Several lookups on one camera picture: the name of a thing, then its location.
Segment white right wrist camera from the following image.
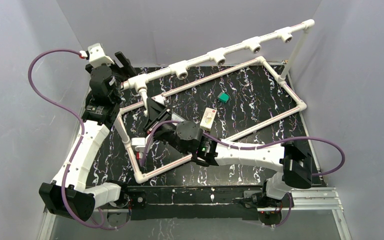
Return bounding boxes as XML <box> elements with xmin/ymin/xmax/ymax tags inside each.
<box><xmin>131</xmin><ymin>137</ymin><xmax>147</xmax><ymax>161</ymax></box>

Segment white PVC pipe frame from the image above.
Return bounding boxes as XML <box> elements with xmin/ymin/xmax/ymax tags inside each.
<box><xmin>114</xmin><ymin>19</ymin><xmax>315</xmax><ymax>184</ymax></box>

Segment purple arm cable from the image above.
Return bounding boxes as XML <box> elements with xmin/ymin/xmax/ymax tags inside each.
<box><xmin>27</xmin><ymin>48</ymin><xmax>105</xmax><ymax>230</ymax></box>
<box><xmin>139</xmin><ymin>119</ymin><xmax>346</xmax><ymax>177</ymax></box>

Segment beige cardboard small box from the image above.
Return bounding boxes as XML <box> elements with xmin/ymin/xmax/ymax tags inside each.
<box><xmin>199</xmin><ymin>107</ymin><xmax>217</xmax><ymax>132</ymax></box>

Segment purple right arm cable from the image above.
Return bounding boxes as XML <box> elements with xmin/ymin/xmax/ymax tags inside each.
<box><xmin>139</xmin><ymin>119</ymin><xmax>346</xmax><ymax>177</ymax></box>

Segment green small box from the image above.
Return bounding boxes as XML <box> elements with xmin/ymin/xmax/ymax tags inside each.
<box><xmin>217</xmin><ymin>92</ymin><xmax>230</xmax><ymax>103</ymax></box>

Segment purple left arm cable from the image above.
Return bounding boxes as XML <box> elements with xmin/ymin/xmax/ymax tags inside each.
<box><xmin>27</xmin><ymin>48</ymin><xmax>105</xmax><ymax>230</ymax></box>

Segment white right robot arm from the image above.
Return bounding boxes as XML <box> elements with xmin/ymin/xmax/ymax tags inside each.
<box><xmin>138</xmin><ymin>97</ymin><xmax>312</xmax><ymax>207</ymax></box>

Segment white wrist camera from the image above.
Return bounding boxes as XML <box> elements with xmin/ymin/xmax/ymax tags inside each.
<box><xmin>131</xmin><ymin>137</ymin><xmax>147</xmax><ymax>161</ymax></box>
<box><xmin>87</xmin><ymin>43</ymin><xmax>115</xmax><ymax>68</ymax></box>

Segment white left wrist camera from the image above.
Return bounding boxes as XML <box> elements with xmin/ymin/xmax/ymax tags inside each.
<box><xmin>87</xmin><ymin>43</ymin><xmax>115</xmax><ymax>68</ymax></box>

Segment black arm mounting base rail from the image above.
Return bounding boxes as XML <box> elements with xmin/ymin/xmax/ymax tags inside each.
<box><xmin>105</xmin><ymin>185</ymin><xmax>284</xmax><ymax>229</ymax></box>

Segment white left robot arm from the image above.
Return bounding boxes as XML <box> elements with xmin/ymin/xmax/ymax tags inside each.
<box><xmin>38</xmin><ymin>46</ymin><xmax>136</xmax><ymax>228</ymax></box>

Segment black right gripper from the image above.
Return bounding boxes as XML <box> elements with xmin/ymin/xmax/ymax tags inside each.
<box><xmin>143</xmin><ymin>97</ymin><xmax>189</xmax><ymax>156</ymax></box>

